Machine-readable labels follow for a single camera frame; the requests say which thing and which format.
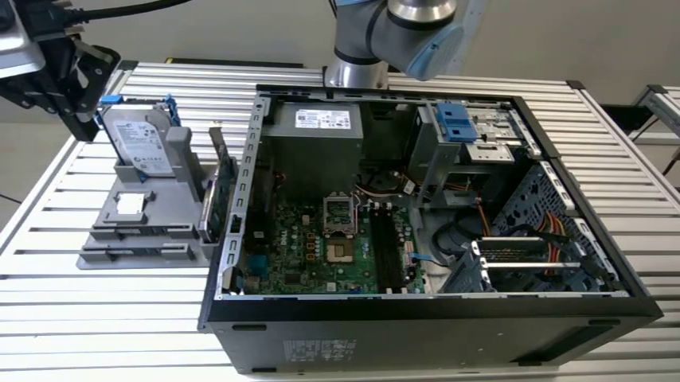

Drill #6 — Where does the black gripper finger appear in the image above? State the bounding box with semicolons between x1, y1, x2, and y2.
0;79;79;140
71;37;122;142

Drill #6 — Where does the RAM stick with black chips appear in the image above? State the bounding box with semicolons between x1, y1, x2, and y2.
106;246;168;256

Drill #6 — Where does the black RAM slot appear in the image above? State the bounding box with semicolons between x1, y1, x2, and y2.
387;202;407;294
370;202;387;294
375;202;394;294
382;202;401;294

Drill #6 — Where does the blue disk carrier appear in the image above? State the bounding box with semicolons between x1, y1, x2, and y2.
95;92;183;185

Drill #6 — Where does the silver hard disk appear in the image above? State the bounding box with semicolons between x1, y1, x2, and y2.
100;103;178;179

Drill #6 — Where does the silver CPU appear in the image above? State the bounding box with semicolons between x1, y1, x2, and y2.
115;193;147;216

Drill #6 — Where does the black bar with yellow end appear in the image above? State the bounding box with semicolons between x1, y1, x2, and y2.
163;57;306;68

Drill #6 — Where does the grey parts rack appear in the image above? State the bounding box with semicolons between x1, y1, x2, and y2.
75;127;238;272

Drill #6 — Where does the green graphics card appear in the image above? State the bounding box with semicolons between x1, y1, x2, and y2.
198;126;239;244

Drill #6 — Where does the grey power supply unit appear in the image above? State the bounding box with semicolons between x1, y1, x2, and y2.
262;99;366;200

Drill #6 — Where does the black case fan shroud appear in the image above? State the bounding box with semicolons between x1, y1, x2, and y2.
365;102;414;164

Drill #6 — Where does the green motherboard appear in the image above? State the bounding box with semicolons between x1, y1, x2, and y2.
242;197;430;296

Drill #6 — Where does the metal socket cover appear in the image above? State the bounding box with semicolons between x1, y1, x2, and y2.
321;192;357;239

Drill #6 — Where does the black cooler fan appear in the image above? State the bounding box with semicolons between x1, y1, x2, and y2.
355;165;414;197

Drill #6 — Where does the CPU socket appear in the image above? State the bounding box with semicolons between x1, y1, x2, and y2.
323;237;357;265

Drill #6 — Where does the silver drive cage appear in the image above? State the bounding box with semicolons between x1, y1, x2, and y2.
409;99;544;209

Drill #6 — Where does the blue drive bay latch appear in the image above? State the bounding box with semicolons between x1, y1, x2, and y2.
433;102;473;143

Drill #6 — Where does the black Dell PC case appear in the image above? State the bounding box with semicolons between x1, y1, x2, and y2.
196;82;665;376

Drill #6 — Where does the metal disk bay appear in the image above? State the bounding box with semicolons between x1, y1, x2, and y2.
444;234;584;295

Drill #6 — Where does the aluminium side table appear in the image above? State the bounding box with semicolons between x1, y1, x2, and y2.
631;83;680;145

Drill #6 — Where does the black cable with blue tab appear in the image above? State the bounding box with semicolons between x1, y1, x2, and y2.
406;251;453;267

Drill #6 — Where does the black looped cable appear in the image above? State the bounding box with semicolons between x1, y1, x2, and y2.
430;212;482;268

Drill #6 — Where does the thin orange wire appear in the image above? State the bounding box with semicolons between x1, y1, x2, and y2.
476;197;490;240

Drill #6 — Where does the orange red wire bundle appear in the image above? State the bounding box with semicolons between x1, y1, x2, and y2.
534;212;570;279

